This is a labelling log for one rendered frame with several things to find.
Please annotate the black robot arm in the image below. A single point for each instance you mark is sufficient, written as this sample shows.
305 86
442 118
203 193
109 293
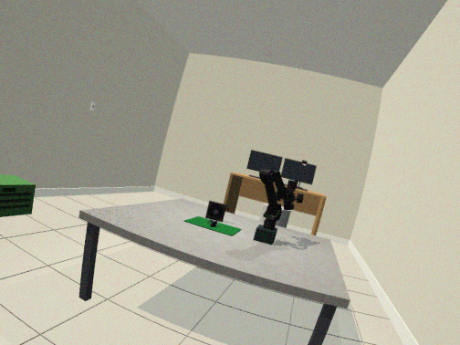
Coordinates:
268 177

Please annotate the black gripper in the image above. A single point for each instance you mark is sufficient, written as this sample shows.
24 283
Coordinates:
299 198

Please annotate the green circuit board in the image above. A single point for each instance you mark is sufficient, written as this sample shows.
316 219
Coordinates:
220 228

